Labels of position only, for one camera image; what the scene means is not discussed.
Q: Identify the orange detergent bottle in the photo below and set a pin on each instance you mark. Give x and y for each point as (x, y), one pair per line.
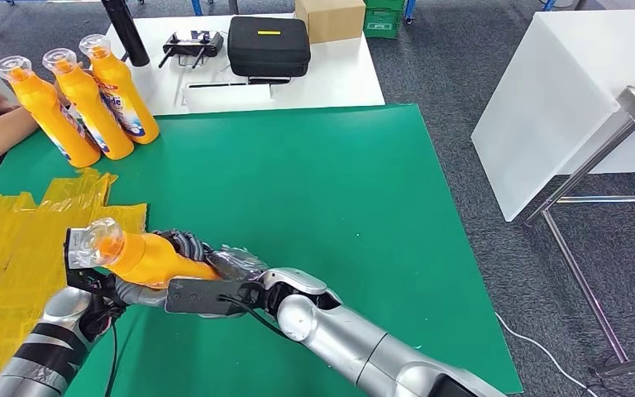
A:
(49, 120)
(126, 104)
(93, 109)
(153, 263)

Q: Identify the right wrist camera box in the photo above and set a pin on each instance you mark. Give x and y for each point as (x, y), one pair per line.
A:
(197, 298)

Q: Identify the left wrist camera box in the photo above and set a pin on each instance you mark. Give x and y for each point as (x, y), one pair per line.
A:
(84, 282)

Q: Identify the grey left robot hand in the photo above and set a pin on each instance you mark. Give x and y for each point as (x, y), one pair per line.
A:
(139, 297)

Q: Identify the green table mat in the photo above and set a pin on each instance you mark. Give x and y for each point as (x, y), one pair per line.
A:
(323, 192)

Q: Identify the blue metal rack frame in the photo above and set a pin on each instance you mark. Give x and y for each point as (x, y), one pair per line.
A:
(195, 6)
(408, 10)

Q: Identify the green plastic crate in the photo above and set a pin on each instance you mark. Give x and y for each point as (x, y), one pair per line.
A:
(383, 4)
(382, 24)

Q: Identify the person's right hand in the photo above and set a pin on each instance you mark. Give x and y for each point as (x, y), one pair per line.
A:
(63, 96)

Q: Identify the black remote controller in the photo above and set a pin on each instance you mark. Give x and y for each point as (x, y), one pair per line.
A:
(191, 44)

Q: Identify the white paper sheet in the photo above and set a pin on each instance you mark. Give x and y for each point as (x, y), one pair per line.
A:
(227, 98)

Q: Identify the black thermos flask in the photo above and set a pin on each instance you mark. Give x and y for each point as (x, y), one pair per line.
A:
(126, 33)

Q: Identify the black zip carry case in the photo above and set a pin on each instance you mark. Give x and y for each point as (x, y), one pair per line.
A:
(268, 52)

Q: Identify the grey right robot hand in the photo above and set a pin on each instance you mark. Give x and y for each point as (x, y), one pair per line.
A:
(235, 265)

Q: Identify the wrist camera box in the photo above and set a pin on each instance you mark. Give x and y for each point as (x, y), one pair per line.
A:
(84, 282)
(197, 298)

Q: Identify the black stylus pen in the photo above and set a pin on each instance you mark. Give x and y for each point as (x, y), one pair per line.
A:
(219, 84)

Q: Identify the brown cardboard box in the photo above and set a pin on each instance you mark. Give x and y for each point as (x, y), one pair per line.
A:
(328, 22)

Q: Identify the white side table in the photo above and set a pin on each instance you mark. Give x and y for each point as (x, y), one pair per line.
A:
(542, 109)

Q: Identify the yellow taped cardboard sheet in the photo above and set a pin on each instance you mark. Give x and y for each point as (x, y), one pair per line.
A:
(0, 274)

